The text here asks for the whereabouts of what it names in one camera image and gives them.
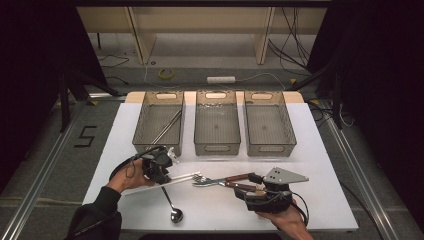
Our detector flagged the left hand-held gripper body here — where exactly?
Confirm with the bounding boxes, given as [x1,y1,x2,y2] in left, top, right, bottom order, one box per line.
[141,145,179,181]

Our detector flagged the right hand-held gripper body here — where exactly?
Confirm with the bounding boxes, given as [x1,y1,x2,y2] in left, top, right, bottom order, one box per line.
[244,166,310,214]

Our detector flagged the forks with wooden handles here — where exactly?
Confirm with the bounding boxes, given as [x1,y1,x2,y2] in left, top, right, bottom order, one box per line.
[192,172,254,188]

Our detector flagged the white chopstick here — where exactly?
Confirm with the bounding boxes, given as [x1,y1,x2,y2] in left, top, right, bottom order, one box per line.
[124,173,203,197]
[123,171,202,196]

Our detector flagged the metal spoon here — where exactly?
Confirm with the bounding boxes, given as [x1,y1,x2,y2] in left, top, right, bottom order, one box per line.
[160,185,184,224]

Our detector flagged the clear grey plastic bin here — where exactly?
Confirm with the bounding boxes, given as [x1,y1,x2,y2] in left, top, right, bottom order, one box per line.
[193,89,242,157]
[243,90,298,158]
[132,90,186,157]

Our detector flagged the person's right hand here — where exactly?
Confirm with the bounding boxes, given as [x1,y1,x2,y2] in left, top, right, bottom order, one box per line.
[258,201,314,240]

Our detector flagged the person's left hand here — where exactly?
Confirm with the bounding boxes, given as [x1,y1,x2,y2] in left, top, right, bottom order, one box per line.
[106,158,156,194]

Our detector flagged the yellow tape roll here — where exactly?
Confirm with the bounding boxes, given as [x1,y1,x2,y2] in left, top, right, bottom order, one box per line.
[157,67,175,81]

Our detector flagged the white power strip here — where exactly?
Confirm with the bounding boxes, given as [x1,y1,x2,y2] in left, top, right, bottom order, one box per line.
[206,75,237,85]

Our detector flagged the black metal stand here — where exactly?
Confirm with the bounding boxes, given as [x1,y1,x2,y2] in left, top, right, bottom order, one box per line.
[59,68,121,134]
[288,61,344,130]

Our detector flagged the beige wooden desk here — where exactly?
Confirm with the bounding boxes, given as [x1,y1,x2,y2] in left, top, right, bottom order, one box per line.
[76,6,328,66]

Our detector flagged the black curtain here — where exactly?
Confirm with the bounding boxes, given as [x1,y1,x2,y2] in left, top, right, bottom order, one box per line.
[0,0,108,194]
[306,0,424,231]

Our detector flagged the left hand-held gripper black cable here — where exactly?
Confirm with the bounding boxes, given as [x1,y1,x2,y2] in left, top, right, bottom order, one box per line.
[109,145,164,183]

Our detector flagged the hand-held gripper black cable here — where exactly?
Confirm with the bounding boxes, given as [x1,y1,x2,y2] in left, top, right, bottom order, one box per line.
[109,145,164,183]
[293,191,310,228]

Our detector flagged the right hand-held gripper black cable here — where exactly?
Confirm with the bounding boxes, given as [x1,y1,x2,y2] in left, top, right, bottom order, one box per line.
[293,191,310,228]

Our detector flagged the black floor cable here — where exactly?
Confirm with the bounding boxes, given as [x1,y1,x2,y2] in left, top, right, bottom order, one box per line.
[105,75,130,86]
[98,54,130,69]
[339,181,386,240]

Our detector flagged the tangle of floor cables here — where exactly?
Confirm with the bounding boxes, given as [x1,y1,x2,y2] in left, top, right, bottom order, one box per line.
[308,99,355,129]

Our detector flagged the aluminium floor rail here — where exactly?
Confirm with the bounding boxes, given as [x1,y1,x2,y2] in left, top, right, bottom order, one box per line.
[0,99,89,240]
[319,99,399,240]

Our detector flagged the bundle of black cables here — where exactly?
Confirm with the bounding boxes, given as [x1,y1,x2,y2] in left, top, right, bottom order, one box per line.
[267,6,312,73]

